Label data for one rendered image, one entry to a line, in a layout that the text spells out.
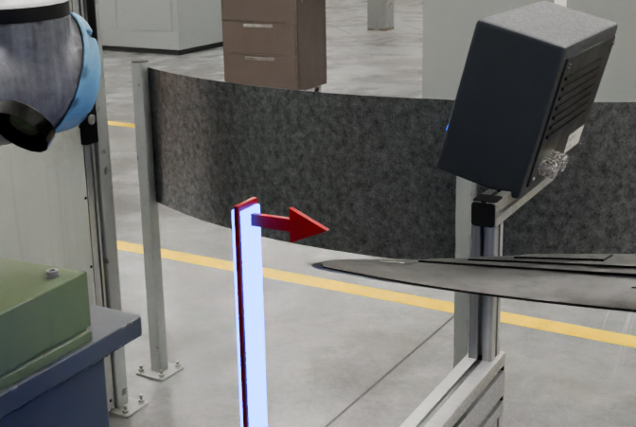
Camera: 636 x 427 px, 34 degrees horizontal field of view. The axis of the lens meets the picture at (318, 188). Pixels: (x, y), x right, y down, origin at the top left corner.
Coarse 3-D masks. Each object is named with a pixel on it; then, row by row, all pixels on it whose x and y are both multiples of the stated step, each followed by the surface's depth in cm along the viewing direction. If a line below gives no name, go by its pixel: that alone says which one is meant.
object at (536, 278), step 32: (512, 256) 65; (544, 256) 62; (576, 256) 61; (608, 256) 60; (448, 288) 54; (480, 288) 54; (512, 288) 55; (544, 288) 55; (576, 288) 54; (608, 288) 54
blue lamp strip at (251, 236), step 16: (256, 208) 70; (256, 240) 70; (256, 256) 70; (256, 272) 71; (256, 288) 71; (256, 304) 71; (256, 320) 71; (256, 336) 72; (256, 352) 72; (256, 368) 72; (256, 384) 72; (256, 400) 73; (256, 416) 73
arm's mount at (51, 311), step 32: (0, 288) 90; (32, 288) 90; (64, 288) 91; (0, 320) 84; (32, 320) 88; (64, 320) 91; (0, 352) 85; (32, 352) 88; (64, 352) 92; (0, 384) 85
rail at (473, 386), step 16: (464, 368) 120; (480, 368) 120; (496, 368) 122; (448, 384) 116; (464, 384) 116; (480, 384) 117; (496, 384) 122; (432, 400) 112; (448, 400) 112; (464, 400) 112; (480, 400) 117; (496, 400) 123; (416, 416) 109; (432, 416) 111; (448, 416) 109; (464, 416) 114; (480, 416) 118; (496, 416) 124
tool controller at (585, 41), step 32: (480, 32) 118; (512, 32) 116; (544, 32) 119; (576, 32) 123; (608, 32) 131; (480, 64) 119; (512, 64) 117; (544, 64) 115; (576, 64) 120; (480, 96) 120; (512, 96) 118; (544, 96) 116; (576, 96) 126; (448, 128) 123; (480, 128) 121; (512, 128) 119; (544, 128) 119; (576, 128) 134; (448, 160) 124; (480, 160) 122; (512, 160) 120; (544, 160) 122; (512, 192) 121
